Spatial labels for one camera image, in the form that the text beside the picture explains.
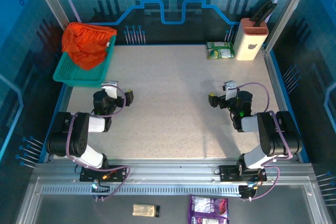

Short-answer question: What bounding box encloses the aluminium front frame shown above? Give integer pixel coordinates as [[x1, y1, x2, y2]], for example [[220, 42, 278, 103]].
[[15, 158, 332, 224]]

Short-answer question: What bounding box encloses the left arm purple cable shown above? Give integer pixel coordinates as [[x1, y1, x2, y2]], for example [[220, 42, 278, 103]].
[[65, 83, 131, 201]]

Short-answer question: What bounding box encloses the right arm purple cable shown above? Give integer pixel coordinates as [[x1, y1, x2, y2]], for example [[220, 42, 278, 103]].
[[237, 82, 292, 201]]

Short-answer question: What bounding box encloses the aluminium side rail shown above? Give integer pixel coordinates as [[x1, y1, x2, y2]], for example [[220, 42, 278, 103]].
[[262, 48, 302, 162], [44, 84, 70, 162]]

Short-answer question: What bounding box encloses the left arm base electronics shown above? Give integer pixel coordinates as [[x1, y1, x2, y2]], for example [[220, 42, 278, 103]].
[[91, 179, 111, 201]]

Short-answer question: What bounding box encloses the beige knife block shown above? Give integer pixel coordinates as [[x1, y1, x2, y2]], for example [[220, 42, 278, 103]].
[[233, 18, 269, 61]]

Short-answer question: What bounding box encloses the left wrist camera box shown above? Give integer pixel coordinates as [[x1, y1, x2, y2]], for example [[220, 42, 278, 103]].
[[101, 81, 119, 99]]

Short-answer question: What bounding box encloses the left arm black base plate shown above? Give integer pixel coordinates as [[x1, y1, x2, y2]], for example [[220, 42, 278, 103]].
[[79, 165, 127, 183]]

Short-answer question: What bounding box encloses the tan wrapped bar packet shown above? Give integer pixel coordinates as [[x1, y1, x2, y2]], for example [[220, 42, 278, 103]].
[[132, 203, 161, 218]]

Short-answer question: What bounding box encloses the green plastic basket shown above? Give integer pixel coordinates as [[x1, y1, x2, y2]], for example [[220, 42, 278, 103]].
[[52, 35, 117, 87]]

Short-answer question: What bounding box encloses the slotted grey cable duct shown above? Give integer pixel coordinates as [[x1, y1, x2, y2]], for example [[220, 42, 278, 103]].
[[41, 185, 243, 196]]

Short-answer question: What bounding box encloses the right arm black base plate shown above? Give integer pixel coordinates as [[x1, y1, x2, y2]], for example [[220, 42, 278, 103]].
[[219, 165, 267, 183]]

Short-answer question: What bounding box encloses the orange t-shirt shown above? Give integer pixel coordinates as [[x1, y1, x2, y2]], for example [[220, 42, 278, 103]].
[[61, 22, 118, 71]]

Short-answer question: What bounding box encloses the black knife handle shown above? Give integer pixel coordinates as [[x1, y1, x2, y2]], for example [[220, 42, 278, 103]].
[[258, 3, 278, 23], [250, 0, 274, 22]]

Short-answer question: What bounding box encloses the green snack packet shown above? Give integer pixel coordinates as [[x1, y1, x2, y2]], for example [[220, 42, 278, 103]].
[[206, 41, 235, 60]]

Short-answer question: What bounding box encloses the aluminium corner post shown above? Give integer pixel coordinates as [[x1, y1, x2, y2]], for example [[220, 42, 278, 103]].
[[28, 0, 77, 36], [264, 0, 317, 51]]

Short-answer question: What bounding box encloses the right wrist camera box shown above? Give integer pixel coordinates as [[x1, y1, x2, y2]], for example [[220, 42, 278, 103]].
[[222, 80, 239, 101]]

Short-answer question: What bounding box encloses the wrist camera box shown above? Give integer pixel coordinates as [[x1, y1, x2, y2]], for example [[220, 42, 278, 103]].
[[222, 80, 239, 101], [101, 81, 119, 99]]

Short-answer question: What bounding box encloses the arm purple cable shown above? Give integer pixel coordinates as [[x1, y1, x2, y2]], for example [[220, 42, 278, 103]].
[[65, 83, 131, 201], [237, 82, 292, 201]]

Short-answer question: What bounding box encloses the purple snack packet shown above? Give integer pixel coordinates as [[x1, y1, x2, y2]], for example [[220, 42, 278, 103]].
[[187, 195, 229, 224]]

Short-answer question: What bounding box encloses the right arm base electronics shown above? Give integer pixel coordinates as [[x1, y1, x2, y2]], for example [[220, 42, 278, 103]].
[[238, 182, 259, 200]]

